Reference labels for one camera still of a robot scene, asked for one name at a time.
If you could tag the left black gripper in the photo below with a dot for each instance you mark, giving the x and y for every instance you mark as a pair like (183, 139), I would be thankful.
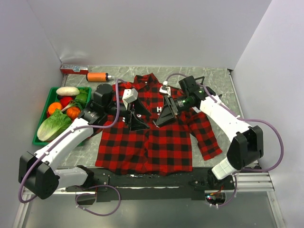
(132, 121)

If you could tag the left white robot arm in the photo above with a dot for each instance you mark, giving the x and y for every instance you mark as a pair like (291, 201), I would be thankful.
(39, 172)

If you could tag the black case with gold brooch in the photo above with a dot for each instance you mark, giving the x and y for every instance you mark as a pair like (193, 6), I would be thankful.
(200, 80)

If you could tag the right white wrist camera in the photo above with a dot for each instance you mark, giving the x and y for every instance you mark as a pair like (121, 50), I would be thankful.
(165, 89)

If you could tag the toy orange pumpkin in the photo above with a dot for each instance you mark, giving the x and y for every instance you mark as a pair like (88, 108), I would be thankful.
(73, 112)

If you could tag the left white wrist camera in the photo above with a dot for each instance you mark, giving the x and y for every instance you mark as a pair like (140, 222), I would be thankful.
(129, 98)

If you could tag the toy red tomato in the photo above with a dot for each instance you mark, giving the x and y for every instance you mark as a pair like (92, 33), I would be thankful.
(65, 100)

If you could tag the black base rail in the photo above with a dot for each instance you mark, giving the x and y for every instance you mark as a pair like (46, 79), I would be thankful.
(182, 185)

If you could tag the toy white radish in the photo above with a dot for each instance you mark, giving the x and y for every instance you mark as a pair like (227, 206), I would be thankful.
(67, 91)

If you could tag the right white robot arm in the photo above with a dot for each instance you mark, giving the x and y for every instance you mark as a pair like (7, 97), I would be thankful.
(246, 142)

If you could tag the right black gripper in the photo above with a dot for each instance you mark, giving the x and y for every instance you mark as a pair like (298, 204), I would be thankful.
(166, 115)

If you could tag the red black plaid shirt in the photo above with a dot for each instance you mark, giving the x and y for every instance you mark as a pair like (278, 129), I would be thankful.
(162, 151)

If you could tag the red rectangular box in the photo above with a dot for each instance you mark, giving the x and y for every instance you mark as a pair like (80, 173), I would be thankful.
(74, 69)

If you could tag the orange cylindrical bottle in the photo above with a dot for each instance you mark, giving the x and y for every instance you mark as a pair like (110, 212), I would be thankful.
(98, 77)

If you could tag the toy napa cabbage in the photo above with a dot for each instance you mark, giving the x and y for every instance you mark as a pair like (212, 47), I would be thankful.
(53, 126)

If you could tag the toy orange fruit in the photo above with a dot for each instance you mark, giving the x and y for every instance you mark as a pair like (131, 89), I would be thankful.
(54, 106)

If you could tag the green plastic basket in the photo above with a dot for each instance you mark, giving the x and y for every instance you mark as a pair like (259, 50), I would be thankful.
(53, 97)

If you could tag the toy green pepper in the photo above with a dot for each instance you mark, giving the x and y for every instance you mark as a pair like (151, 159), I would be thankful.
(81, 98)

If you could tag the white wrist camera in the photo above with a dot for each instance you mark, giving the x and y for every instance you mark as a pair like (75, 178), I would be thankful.
(165, 89)
(129, 98)

